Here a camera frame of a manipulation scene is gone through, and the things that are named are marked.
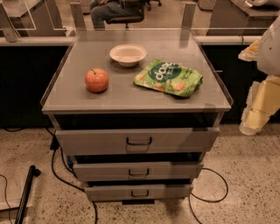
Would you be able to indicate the grey middle drawer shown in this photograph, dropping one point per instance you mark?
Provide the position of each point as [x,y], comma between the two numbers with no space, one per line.
[137,171]

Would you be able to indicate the red apple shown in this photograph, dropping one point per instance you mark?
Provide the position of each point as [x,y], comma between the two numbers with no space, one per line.
[96,80]

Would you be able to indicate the grey drawer cabinet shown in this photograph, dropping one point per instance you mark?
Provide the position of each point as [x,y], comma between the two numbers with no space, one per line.
[123,105]

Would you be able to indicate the seated person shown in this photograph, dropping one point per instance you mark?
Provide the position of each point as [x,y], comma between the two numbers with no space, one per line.
[103,10]

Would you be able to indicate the grey top drawer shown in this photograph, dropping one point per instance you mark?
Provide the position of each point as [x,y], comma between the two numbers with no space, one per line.
[136,141]

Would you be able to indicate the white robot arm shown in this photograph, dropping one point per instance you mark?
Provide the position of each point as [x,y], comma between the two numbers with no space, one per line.
[268,60]

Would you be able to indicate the grey desk left background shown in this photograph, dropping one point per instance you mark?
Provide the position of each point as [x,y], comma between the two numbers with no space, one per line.
[35,18]

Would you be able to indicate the black office chair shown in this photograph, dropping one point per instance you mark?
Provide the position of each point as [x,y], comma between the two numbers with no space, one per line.
[136,17]

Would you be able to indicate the grey bottom drawer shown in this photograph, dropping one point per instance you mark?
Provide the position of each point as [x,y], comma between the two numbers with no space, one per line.
[137,192]

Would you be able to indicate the grey drawer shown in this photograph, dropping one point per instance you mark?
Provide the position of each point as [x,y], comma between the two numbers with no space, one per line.
[137,171]
[137,192]
[136,141]

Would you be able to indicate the grey desk background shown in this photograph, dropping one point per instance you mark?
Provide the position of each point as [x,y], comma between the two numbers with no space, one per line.
[35,18]
[242,17]

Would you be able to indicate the white bowl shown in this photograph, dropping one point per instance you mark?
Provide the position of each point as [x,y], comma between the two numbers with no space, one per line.
[128,55]

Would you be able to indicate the black pole on floor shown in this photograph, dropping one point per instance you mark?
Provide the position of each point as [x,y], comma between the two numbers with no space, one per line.
[33,172]

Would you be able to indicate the grey desk right background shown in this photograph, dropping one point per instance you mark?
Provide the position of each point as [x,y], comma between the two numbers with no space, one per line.
[242,17]

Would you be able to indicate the green chip bag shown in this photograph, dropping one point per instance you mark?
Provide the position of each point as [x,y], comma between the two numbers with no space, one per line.
[169,78]

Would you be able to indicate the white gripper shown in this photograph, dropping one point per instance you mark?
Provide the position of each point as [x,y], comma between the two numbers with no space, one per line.
[269,54]

